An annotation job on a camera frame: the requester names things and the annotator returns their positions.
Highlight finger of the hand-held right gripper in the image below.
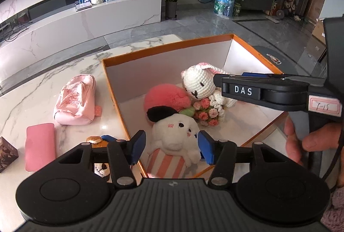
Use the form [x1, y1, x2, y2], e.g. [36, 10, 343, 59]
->
[213, 73, 326, 85]

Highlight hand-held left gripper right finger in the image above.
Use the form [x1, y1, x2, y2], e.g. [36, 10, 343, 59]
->
[197, 130, 291, 189]

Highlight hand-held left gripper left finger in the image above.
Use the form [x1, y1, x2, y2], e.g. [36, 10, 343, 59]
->
[55, 130, 147, 189]

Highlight white dog plush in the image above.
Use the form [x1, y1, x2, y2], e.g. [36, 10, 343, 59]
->
[146, 106, 203, 179]

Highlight raccoon plush doll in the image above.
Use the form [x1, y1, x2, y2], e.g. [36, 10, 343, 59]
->
[85, 135, 113, 182]

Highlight pink peach plush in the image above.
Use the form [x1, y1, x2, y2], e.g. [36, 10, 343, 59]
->
[144, 83, 195, 122]

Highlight white crochet bunny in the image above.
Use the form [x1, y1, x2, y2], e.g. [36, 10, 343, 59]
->
[181, 62, 238, 128]

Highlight pink mini backpack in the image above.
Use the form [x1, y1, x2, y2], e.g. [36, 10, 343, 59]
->
[53, 74, 102, 125]

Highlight orange cardboard box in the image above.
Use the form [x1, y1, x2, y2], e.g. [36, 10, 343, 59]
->
[102, 34, 290, 179]

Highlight pink rectangular case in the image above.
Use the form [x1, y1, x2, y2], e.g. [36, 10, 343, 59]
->
[25, 123, 56, 171]

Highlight dark illustrated card box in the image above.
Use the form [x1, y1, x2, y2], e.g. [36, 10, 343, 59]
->
[0, 136, 19, 174]

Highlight person's right forearm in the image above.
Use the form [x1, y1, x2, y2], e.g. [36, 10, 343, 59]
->
[319, 186, 344, 232]

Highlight person's right hand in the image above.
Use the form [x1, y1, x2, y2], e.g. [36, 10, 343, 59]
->
[284, 116, 344, 166]

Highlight grey round stool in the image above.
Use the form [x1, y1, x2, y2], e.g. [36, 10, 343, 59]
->
[249, 45, 299, 77]

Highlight brown cardboard carton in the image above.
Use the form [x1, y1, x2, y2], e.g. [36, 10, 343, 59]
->
[311, 18, 327, 44]

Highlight white marble TV cabinet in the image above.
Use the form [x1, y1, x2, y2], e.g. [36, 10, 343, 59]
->
[0, 0, 162, 73]

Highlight silver laptop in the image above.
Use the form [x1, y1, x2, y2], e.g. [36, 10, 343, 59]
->
[75, 2, 92, 12]

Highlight black cables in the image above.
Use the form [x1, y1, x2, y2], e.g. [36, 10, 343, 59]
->
[0, 16, 31, 42]

